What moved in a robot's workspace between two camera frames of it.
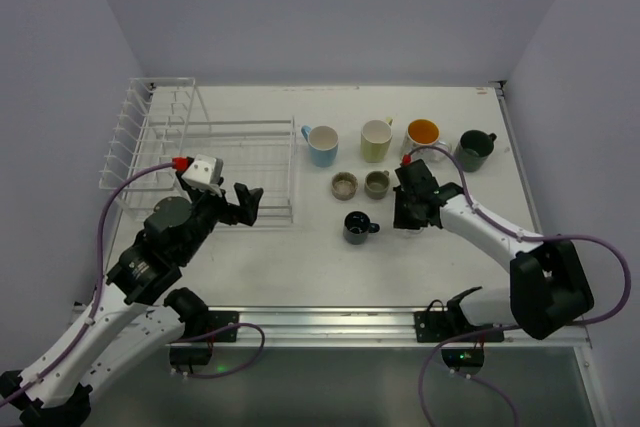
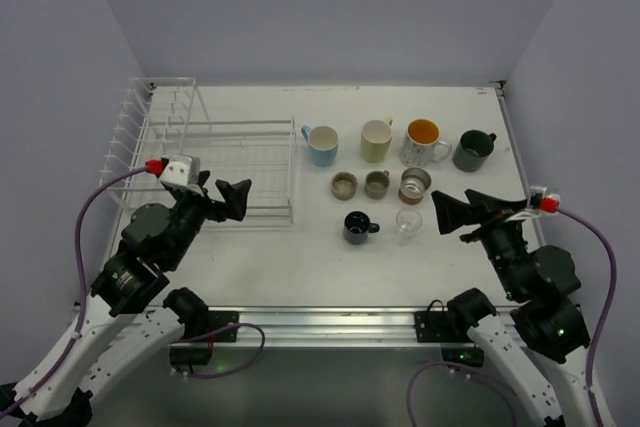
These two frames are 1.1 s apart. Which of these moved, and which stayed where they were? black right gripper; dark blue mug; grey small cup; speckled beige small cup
Moved: black right gripper
Stayed: speckled beige small cup; dark blue mug; grey small cup
